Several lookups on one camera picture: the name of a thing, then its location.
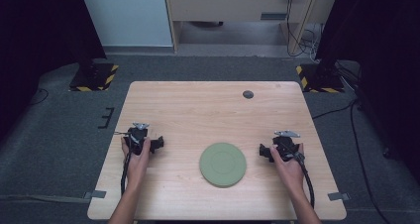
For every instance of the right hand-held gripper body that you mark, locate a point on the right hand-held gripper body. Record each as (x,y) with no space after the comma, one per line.
(285,144)

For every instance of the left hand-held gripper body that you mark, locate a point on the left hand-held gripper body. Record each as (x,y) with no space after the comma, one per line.
(136,139)

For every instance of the green round plate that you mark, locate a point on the green round plate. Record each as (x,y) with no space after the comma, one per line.
(223,164)

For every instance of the person's left hand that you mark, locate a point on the person's left hand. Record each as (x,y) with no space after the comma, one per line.
(138,166)

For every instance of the person's right hand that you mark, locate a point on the person's right hand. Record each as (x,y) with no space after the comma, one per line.
(289,172)

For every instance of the grey round table grommet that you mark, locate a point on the grey round table grommet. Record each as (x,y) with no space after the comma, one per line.
(248,94)

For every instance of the black stand base yellow stripes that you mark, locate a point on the black stand base yellow stripes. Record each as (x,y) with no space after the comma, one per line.
(318,80)
(94,77)

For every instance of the grey label on desk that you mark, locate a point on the grey label on desk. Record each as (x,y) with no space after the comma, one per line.
(273,16)

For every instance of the black curtain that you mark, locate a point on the black curtain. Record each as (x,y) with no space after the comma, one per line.
(36,29)
(383,35)

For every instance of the grey table edge bracket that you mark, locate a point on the grey table edge bracket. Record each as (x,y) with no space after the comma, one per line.
(338,196)
(95,194)

